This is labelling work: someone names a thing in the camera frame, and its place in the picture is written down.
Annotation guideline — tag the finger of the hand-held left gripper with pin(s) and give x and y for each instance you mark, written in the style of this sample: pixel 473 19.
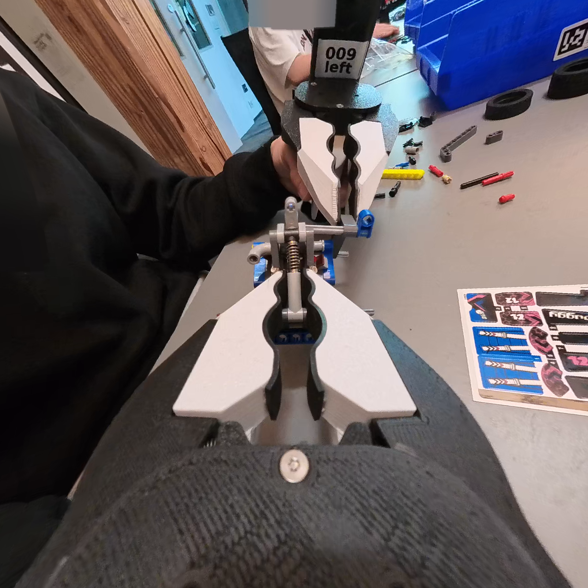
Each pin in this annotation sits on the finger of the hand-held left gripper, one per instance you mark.
pixel 314 160
pixel 372 156

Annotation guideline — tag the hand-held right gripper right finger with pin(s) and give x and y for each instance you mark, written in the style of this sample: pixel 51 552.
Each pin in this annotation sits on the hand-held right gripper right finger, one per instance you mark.
pixel 363 367

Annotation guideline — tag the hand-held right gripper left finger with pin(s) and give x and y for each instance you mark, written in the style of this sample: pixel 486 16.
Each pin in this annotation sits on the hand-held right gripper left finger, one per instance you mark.
pixel 220 367

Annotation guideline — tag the blue plastic connector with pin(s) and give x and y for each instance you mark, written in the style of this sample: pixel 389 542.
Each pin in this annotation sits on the blue plastic connector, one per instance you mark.
pixel 365 224

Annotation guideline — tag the grey axle with blue connector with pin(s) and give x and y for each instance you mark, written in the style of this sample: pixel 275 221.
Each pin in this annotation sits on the grey axle with blue connector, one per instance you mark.
pixel 326 229

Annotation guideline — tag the toy buggy chassis assembly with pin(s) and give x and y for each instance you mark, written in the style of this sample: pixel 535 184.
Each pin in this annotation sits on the toy buggy chassis assembly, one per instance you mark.
pixel 294 266

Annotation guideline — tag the person's left forearm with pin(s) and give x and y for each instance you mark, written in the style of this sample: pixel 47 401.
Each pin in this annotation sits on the person's left forearm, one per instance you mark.
pixel 206 197

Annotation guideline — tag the person's left hand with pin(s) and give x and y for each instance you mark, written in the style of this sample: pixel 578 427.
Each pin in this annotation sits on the person's left hand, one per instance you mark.
pixel 287 165

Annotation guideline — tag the yellow plastic beam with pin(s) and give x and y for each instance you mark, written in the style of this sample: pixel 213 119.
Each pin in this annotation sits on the yellow plastic beam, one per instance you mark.
pixel 403 173

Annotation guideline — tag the small black plastic pin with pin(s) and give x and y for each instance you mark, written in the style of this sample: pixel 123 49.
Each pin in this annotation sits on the small black plastic pin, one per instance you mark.
pixel 412 142

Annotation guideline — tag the long red plastic pin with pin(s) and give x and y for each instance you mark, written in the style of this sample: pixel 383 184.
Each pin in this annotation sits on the long red plastic pin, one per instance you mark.
pixel 436 171

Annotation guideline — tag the clear plastic bag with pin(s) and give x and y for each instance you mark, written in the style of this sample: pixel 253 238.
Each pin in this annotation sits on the clear plastic bag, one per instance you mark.
pixel 388 50

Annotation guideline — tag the black plastic axle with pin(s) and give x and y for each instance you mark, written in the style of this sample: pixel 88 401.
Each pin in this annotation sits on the black plastic axle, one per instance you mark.
pixel 475 182

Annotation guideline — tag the blue storage bin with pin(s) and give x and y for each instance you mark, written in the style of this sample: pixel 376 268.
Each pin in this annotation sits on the blue storage bin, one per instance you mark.
pixel 420 18
pixel 496 50

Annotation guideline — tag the small dark grey beam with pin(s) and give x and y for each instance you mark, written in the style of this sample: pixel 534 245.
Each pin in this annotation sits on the small dark grey beam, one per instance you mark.
pixel 494 137

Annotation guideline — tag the red plastic axle pin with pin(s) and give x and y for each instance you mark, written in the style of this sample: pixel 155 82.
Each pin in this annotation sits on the red plastic axle pin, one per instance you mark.
pixel 498 178

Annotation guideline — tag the short red plastic pin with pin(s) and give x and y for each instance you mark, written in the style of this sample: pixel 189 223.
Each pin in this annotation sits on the short red plastic pin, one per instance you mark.
pixel 506 198

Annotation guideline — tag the blue and pink sticker sheet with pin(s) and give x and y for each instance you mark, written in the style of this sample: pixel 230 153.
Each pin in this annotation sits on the blue and pink sticker sheet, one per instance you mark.
pixel 523 349

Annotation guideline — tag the black plastic frame piece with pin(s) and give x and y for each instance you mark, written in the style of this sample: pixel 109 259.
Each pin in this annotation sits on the black plastic frame piece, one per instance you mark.
pixel 408 127

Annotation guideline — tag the black plastic bracket piece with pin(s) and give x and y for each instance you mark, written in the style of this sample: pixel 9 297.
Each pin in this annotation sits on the black plastic bracket piece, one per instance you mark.
pixel 426 120

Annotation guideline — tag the brown wooden post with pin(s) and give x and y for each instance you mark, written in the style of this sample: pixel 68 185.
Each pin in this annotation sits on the brown wooden post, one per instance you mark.
pixel 138 78

